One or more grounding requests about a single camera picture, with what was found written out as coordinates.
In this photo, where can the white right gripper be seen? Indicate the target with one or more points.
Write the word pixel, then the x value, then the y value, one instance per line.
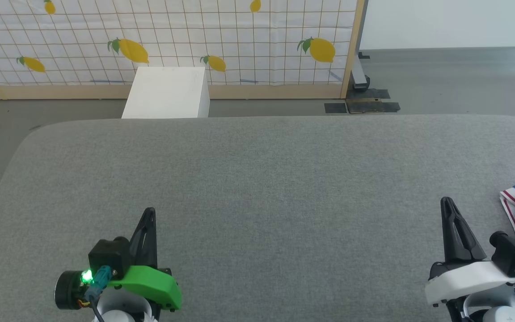
pixel 467 277

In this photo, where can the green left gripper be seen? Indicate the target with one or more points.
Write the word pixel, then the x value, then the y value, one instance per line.
pixel 150 279

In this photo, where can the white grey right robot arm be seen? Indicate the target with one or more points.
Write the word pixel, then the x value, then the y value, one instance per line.
pixel 494 311

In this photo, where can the grey fabric sofa cushion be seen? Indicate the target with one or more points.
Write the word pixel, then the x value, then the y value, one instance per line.
pixel 284 201

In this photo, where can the white rectangular box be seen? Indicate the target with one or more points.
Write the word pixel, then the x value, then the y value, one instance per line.
pixel 168 91

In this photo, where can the large dark floor mat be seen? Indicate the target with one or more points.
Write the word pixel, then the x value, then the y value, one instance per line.
pixel 373 105

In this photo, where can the small dark floor mat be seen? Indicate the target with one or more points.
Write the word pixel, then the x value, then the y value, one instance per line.
pixel 335 108

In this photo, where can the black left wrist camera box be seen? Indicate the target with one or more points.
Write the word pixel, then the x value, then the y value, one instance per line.
pixel 107 255

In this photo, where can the lemon print wooden frame screen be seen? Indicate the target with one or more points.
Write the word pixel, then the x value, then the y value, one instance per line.
pixel 262 36

